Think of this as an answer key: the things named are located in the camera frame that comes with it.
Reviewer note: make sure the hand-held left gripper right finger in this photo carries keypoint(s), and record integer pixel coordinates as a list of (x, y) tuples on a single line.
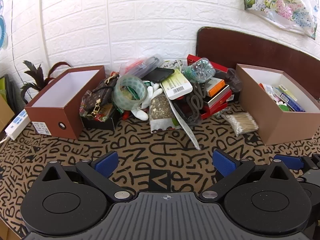
[(223, 163)]

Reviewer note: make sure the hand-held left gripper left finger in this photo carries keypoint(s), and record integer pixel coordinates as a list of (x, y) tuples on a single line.
[(106, 165)]

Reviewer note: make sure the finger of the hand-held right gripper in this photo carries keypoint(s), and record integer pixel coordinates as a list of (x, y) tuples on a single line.
[(290, 161)]

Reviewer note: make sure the light brown cardboard box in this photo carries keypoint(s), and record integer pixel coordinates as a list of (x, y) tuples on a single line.
[(287, 127)]

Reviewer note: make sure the black phone case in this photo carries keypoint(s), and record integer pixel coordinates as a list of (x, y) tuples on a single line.
[(158, 75)]

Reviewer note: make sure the speckled insole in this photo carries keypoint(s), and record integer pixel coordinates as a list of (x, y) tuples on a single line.
[(172, 63)]

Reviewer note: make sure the letter-print covered desktop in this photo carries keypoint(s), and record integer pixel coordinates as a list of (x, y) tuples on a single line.
[(150, 150)]

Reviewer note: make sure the small black box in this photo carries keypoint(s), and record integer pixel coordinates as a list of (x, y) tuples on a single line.
[(105, 123)]

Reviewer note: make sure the cotton swab packet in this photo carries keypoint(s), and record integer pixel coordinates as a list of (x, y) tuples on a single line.
[(241, 123)]

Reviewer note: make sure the green round container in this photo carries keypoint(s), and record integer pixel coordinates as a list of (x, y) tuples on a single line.
[(283, 107)]

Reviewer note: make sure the blue toothpaste box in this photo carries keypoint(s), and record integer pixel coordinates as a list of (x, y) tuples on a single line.
[(293, 103)]

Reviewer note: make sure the red box with grey top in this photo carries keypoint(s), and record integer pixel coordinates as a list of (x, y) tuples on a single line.
[(220, 101)]

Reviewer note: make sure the dark brown cardboard box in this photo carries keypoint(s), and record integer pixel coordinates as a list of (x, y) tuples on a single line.
[(55, 120)]

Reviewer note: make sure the black box with barcode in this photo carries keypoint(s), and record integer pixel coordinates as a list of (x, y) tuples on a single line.
[(236, 96)]

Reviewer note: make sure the clear printed tape roll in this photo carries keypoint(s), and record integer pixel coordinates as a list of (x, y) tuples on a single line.
[(120, 97)]

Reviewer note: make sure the brown monogram handbag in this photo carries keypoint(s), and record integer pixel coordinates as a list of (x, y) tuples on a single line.
[(100, 92)]

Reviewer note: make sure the orange box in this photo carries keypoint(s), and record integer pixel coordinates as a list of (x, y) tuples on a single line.
[(215, 87)]

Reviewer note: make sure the dried mix snack packet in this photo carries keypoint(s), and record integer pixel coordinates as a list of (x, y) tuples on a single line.
[(161, 110)]

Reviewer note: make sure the clear plastic cup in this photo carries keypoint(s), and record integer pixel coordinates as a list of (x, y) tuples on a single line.
[(233, 80)]

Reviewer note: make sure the white barcode card package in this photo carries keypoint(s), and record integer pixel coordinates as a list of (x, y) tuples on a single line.
[(177, 85)]

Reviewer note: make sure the large red box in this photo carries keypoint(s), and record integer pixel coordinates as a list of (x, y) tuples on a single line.
[(221, 68)]

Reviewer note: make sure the white power strip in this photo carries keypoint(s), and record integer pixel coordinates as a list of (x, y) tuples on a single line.
[(17, 123)]

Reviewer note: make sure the clear plastic pencil case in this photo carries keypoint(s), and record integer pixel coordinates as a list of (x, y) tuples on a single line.
[(147, 63)]

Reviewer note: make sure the dark red leafy plant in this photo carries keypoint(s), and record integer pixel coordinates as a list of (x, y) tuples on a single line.
[(37, 80)]

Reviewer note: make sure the dark brown wooden board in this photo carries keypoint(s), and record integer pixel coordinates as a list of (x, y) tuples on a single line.
[(250, 47)]

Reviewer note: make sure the floral plastic bag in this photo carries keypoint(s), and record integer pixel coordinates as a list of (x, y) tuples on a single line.
[(280, 5)]

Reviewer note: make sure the blue wall decoration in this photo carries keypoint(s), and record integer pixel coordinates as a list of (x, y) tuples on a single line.
[(2, 30)]

